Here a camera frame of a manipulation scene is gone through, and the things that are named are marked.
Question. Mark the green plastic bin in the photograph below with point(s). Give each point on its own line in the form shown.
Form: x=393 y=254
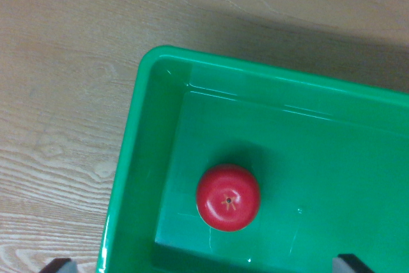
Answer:
x=313 y=145

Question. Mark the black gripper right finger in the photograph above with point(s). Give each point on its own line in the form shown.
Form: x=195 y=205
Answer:
x=349 y=264

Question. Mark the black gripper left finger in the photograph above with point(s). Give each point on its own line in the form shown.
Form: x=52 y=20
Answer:
x=61 y=266

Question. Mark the red toy tomato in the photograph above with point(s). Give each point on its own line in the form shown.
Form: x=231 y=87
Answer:
x=227 y=197

